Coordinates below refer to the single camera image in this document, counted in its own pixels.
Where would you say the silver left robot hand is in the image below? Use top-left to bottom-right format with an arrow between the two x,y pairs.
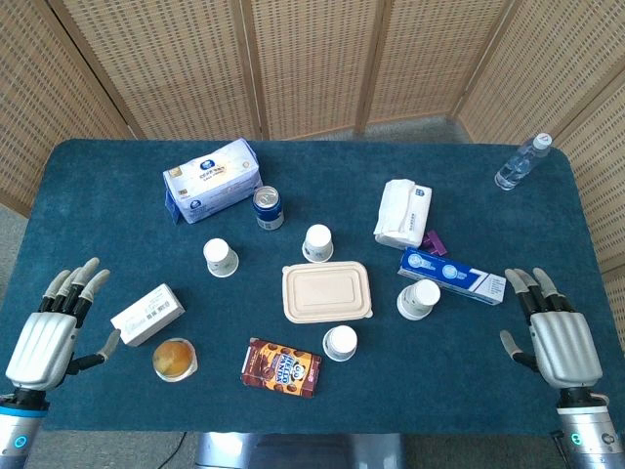
5,257 -> 122,392

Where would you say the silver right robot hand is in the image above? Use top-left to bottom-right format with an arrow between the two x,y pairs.
498,267 -> 604,392

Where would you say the white floral paper cup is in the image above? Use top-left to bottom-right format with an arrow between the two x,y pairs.
301,224 -> 335,264
202,237 -> 240,278
321,324 -> 358,362

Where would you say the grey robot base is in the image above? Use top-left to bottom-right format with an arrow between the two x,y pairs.
194,432 -> 406,469

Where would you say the stack of floral paper cups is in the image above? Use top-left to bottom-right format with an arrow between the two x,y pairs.
396,278 -> 442,321

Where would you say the white cardboard box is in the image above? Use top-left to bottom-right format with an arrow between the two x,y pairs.
109,282 -> 186,348

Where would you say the blue white toothpaste box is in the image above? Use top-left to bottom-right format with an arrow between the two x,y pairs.
396,246 -> 508,307

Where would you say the dark teal table cloth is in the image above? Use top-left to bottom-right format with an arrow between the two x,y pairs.
0,138 -> 625,435

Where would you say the orange fruit jelly cup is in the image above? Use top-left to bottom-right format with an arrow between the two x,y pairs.
151,337 -> 199,382

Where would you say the small purple box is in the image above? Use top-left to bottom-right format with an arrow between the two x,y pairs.
423,230 -> 449,257

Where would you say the woven rattan screen panel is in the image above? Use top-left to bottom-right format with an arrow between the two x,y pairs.
556,72 -> 625,277
451,0 -> 625,148
48,0 -> 268,143
358,0 -> 521,131
241,0 -> 390,142
0,0 -> 144,219

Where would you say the clear plastic water bottle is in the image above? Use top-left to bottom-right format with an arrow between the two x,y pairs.
494,132 -> 554,192

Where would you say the opened white tissue pack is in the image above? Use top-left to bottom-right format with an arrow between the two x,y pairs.
373,179 -> 434,249

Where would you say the brown Hello Panda box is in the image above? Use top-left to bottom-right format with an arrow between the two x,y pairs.
240,337 -> 323,400

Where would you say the blue white tissue pack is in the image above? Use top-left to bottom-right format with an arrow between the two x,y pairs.
162,138 -> 263,225

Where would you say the beige lidded lunch box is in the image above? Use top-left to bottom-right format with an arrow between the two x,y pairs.
281,260 -> 373,325

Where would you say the blue drink can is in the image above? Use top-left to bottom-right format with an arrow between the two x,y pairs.
252,185 -> 285,231

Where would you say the black cable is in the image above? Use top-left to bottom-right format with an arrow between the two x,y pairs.
165,432 -> 190,469

